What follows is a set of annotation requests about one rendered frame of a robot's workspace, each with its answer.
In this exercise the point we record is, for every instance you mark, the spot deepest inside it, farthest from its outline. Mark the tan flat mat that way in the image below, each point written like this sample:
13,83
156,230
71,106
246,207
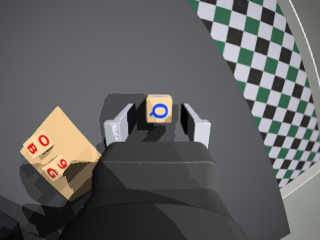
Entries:
80,153

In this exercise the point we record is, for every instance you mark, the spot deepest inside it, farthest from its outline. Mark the wooden letter block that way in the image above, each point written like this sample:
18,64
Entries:
57,167
38,144
158,109

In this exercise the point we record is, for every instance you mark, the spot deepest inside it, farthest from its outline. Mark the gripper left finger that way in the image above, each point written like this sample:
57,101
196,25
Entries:
123,124

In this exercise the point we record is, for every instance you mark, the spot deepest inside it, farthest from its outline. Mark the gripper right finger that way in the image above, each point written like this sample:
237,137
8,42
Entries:
197,130

